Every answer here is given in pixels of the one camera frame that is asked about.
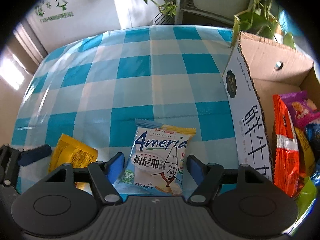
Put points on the purple snack packet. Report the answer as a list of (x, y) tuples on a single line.
[(303, 110)]

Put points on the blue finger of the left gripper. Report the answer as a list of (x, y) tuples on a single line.
[(12, 160)]

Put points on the green plastic bag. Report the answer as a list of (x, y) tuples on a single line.
[(306, 198)]

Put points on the Ameria biscuit packet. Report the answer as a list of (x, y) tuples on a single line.
[(156, 160)]

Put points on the shiny blue snack bag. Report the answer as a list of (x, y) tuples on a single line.
[(312, 132)]

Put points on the pothos plant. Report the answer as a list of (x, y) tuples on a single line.
[(253, 16)]

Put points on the orange red snack packet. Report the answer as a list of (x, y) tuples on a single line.
[(286, 155)]

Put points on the blue checkered tablecloth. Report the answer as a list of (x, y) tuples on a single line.
[(94, 89)]

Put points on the yellow orange snack bag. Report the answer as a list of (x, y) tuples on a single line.
[(306, 155)]

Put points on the white refrigerator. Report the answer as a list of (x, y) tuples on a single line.
[(60, 22)]

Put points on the cardboard box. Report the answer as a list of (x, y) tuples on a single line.
[(257, 69)]

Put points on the white metal plant stand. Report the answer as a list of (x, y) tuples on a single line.
[(188, 14)]

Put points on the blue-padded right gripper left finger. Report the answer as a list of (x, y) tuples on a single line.
[(103, 175)]

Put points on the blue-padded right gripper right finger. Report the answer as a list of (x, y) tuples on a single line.
[(207, 178)]

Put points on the yellow snack packet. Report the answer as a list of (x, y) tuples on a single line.
[(70, 150)]

